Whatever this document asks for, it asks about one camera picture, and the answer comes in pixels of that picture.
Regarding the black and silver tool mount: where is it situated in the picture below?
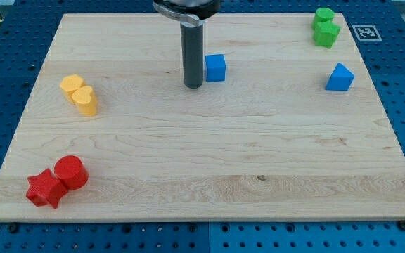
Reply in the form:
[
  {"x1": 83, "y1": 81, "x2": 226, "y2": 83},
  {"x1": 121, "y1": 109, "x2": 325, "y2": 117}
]
[{"x1": 153, "y1": 0, "x2": 221, "y2": 27}]

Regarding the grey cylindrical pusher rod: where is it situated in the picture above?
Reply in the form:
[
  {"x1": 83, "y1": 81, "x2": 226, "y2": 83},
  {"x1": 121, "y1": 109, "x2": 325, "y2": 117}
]
[{"x1": 180, "y1": 23, "x2": 203, "y2": 89}]

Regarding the blue cube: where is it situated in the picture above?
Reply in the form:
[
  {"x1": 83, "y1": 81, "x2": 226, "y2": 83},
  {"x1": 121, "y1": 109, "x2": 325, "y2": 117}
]
[{"x1": 205, "y1": 54, "x2": 226, "y2": 82}]

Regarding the wooden board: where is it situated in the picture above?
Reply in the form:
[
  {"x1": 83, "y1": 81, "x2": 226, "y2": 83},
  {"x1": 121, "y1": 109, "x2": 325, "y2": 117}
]
[{"x1": 0, "y1": 13, "x2": 405, "y2": 223}]

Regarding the yellow heart block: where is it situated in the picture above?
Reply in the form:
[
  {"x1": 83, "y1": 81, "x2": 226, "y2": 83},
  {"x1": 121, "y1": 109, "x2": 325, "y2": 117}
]
[{"x1": 72, "y1": 86, "x2": 98, "y2": 117}]

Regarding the yellow hexagon block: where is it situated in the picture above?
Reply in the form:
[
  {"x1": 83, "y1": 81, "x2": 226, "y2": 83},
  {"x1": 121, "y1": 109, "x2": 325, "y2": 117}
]
[{"x1": 60, "y1": 74, "x2": 86, "y2": 105}]

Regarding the green cylinder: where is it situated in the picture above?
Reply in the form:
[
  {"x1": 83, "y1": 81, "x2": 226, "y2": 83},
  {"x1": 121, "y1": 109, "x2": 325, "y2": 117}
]
[{"x1": 311, "y1": 7, "x2": 335, "y2": 30}]

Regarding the green star block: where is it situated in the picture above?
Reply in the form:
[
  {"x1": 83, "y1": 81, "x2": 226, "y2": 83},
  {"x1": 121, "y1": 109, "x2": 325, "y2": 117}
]
[{"x1": 313, "y1": 21, "x2": 341, "y2": 48}]

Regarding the blue triangular prism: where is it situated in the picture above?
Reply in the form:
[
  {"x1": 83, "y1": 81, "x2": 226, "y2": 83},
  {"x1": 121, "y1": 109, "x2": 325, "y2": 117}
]
[{"x1": 325, "y1": 63, "x2": 355, "y2": 91}]

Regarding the white fiducial marker tag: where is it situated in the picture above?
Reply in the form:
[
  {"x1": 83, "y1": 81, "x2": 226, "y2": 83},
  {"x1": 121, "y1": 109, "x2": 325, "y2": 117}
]
[{"x1": 352, "y1": 25, "x2": 382, "y2": 41}]

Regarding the red cylinder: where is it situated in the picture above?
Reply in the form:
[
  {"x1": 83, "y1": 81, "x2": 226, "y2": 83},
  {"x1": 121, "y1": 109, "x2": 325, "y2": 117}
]
[{"x1": 54, "y1": 155, "x2": 89, "y2": 190}]

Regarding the red star block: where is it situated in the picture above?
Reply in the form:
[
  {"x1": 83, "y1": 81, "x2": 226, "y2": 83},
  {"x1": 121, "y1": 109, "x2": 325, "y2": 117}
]
[{"x1": 26, "y1": 169, "x2": 68, "y2": 209}]

